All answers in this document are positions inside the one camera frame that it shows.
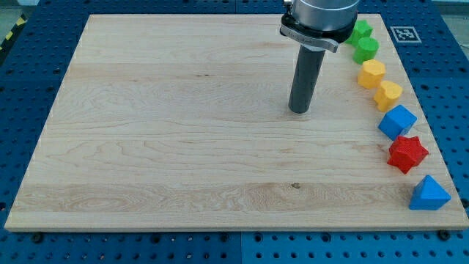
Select green cylinder block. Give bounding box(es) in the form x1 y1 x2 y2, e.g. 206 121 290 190
352 37 380 65

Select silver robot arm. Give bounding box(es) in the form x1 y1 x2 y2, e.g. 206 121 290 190
279 0 360 114

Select yellow hexagon block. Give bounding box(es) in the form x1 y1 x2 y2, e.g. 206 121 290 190
357 59 386 89

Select green star block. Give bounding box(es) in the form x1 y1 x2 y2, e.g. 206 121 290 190
345 20 373 47

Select blue cube block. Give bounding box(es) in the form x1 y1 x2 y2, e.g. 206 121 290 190
378 105 418 141

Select blue triangle block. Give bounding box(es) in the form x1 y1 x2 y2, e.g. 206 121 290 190
409 175 451 210

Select black yellow hazard tape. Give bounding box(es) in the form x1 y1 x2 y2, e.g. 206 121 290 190
1 13 27 53

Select red star block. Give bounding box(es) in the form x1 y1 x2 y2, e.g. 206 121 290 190
387 136 429 174

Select yellow heart block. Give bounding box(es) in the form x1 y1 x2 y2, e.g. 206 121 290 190
373 81 403 112

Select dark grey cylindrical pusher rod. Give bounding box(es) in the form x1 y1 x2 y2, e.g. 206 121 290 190
288 46 325 114

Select white fiducial marker tag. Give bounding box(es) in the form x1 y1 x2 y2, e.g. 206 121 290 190
391 26 421 43

